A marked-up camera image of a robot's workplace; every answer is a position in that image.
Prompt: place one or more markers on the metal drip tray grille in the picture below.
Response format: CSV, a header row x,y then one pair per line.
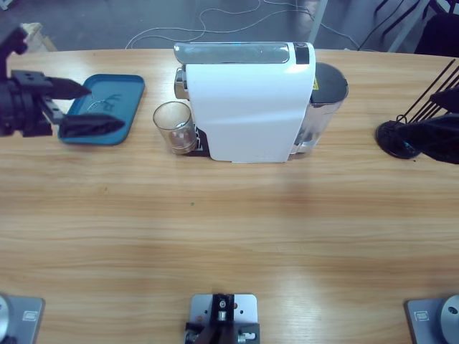
x,y
198,141

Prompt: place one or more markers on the white metal table leg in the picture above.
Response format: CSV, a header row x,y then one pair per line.
x,y
317,21

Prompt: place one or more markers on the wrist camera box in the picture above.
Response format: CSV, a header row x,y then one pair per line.
x,y
14,39

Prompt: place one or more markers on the silver coffee machine lever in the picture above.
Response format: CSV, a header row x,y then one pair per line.
x,y
229,53

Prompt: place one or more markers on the wooden crate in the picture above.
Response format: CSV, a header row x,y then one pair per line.
x,y
43,39

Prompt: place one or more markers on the white metal frame bar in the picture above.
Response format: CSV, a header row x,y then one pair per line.
x,y
405,28

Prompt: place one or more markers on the black capsule holder with rods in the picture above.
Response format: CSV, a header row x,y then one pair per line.
x,y
387,138

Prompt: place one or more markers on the clear drinking glass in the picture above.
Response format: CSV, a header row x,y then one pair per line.
x,y
175,139

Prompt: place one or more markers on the black office chair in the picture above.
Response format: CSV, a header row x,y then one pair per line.
x,y
443,36

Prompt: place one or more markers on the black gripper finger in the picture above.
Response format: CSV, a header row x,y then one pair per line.
x,y
448,100
437,139

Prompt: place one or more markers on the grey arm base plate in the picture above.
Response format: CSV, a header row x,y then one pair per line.
x,y
423,319
28,315

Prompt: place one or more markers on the white capsule coffee machine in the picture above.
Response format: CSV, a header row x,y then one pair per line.
x,y
247,107

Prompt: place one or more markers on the centre grey mount bracket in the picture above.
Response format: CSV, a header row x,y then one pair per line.
x,y
247,308

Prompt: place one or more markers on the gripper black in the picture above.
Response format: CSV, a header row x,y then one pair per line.
x,y
18,107

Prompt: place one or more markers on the clear water tank black lid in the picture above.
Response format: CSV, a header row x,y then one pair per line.
x,y
330,82

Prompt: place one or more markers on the blue plastic tray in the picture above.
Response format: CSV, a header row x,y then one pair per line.
x,y
129,86

